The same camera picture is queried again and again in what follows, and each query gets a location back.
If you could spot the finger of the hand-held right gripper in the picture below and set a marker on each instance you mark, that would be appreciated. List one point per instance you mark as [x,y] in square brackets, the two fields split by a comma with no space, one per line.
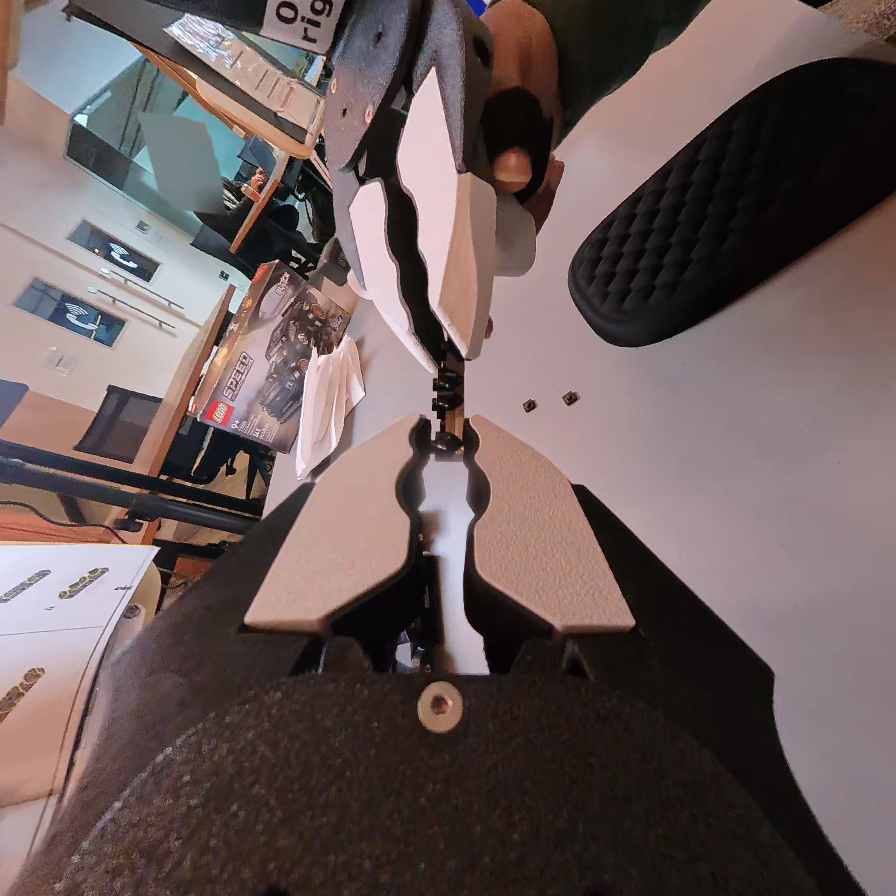
[385,259]
[455,224]

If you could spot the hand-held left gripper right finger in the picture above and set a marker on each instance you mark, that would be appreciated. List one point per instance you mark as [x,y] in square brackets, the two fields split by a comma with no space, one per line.
[546,553]

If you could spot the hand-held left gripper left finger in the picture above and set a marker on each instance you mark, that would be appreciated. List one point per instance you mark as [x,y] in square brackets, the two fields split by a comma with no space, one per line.
[336,553]

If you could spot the black long lego plate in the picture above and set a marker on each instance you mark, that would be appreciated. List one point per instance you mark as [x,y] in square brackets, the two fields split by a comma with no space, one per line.
[448,399]

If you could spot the lego instruction booklet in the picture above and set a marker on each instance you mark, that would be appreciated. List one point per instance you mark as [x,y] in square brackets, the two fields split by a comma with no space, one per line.
[56,658]

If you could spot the lego set box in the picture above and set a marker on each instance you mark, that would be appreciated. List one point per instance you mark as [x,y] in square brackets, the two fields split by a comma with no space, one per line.
[266,357]

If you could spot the person's right hand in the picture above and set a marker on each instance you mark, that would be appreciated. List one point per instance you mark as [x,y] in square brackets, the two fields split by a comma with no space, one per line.
[525,49]

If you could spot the white booklet stand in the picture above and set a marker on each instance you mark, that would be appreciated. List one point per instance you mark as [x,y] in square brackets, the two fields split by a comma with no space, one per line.
[210,70]

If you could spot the wooden top desk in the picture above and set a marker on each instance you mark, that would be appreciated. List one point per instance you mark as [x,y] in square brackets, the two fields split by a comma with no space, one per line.
[98,483]

